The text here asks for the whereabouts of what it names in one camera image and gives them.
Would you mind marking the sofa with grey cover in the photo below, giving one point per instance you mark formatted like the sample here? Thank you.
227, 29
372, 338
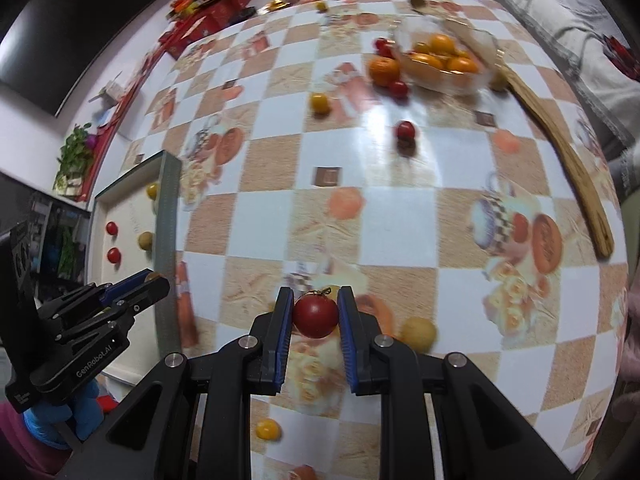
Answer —
565, 10

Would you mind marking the dark cabinet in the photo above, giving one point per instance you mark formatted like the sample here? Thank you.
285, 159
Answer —
55, 240

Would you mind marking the flat red boxes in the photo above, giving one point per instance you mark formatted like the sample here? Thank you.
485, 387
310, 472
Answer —
185, 35

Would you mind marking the large orange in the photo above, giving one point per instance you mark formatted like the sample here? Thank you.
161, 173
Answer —
442, 44
426, 62
462, 65

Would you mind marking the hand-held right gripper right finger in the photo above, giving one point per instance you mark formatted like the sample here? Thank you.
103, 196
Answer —
348, 340

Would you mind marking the dark and red clothes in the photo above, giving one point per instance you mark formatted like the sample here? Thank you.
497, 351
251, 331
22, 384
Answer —
617, 52

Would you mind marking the red cherry tomato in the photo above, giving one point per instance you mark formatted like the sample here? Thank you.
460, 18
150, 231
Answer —
114, 255
382, 46
398, 88
111, 228

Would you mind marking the red tomato with calyx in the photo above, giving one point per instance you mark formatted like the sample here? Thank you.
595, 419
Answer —
315, 316
405, 130

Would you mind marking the checkered printed tablecloth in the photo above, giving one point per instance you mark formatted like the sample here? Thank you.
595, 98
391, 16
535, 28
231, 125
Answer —
400, 220

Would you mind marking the person's left hand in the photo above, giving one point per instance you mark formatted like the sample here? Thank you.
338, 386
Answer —
60, 420

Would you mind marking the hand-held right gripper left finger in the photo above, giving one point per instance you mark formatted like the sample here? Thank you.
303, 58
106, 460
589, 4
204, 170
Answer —
286, 340

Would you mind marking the clear glass fruit bowl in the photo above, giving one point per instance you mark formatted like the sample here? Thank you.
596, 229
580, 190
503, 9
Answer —
450, 85

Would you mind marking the large yellow tomato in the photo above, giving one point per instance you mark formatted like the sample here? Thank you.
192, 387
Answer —
152, 191

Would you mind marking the tan longan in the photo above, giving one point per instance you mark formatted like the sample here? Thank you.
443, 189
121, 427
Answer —
498, 81
419, 334
145, 240
152, 275

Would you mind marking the red gift box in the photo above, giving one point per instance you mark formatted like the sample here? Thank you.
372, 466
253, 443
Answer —
222, 10

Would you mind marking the potted green plant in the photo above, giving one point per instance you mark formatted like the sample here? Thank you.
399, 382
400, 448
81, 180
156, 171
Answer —
75, 155

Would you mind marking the grey shallow box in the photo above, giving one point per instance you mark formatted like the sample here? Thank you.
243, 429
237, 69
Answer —
167, 210

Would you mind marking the black television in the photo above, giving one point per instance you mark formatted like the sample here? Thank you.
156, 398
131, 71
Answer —
75, 25

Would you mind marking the person's left forearm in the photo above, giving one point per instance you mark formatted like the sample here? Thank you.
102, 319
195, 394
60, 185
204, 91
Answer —
20, 455

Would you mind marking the mandarin orange with stem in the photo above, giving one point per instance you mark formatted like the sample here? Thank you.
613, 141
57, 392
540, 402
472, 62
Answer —
384, 71

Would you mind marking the long wooden tray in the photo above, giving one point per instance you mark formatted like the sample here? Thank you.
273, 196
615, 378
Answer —
575, 170

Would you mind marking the small white box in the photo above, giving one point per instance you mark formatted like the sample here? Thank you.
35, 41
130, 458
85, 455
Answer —
107, 92

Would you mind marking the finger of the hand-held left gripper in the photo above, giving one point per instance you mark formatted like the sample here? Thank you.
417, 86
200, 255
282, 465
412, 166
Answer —
147, 295
127, 285

